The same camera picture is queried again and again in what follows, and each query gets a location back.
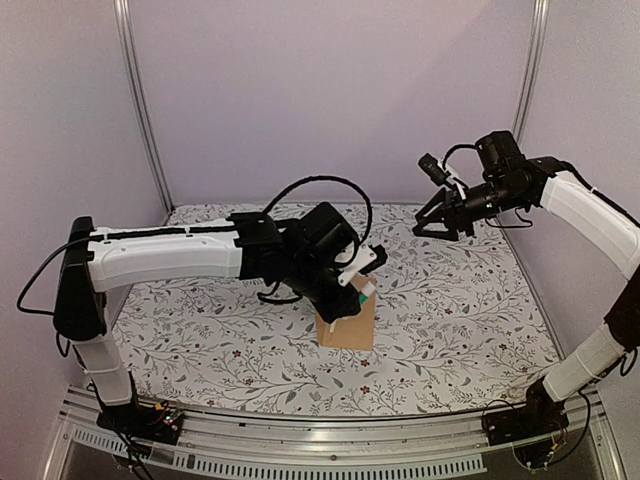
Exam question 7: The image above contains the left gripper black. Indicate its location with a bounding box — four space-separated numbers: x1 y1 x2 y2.
285 254 361 325

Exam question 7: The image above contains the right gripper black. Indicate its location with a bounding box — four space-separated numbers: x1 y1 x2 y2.
414 177 528 241

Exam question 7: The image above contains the green white glue stick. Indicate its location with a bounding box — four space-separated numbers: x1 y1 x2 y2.
359 282 377 305

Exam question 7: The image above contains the brown kraft envelope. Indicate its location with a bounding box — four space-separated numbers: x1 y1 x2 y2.
315 275 377 351

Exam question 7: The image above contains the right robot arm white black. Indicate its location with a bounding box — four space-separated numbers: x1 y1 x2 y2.
413 131 639 436

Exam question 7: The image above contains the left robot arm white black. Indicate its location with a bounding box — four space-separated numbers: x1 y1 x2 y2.
53 202 376 434

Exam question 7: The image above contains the floral patterned table mat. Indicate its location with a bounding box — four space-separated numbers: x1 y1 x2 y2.
113 205 559 416

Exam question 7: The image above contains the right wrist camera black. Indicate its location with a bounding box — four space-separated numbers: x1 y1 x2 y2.
418 153 449 186

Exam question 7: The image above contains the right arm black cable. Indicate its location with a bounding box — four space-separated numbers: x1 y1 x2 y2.
442 143 481 174

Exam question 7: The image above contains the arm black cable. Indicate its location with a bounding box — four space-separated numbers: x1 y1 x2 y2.
442 143 481 174
262 174 375 251

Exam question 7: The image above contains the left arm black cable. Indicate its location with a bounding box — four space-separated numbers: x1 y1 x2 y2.
262 174 375 251

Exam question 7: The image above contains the aluminium front rail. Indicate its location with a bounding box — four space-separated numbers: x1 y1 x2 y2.
43 388 627 479

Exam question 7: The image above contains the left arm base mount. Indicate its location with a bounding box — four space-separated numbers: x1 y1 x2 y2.
97 404 184 445

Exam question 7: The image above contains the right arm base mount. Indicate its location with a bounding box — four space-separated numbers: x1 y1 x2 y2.
481 402 569 446

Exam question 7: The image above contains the right aluminium frame post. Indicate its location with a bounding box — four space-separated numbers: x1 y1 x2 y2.
512 0 550 141

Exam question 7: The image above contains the aluminium frame post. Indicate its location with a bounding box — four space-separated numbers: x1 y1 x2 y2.
512 0 550 141
113 0 175 213

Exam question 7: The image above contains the left aluminium frame post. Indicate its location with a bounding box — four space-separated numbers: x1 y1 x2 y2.
113 0 175 213

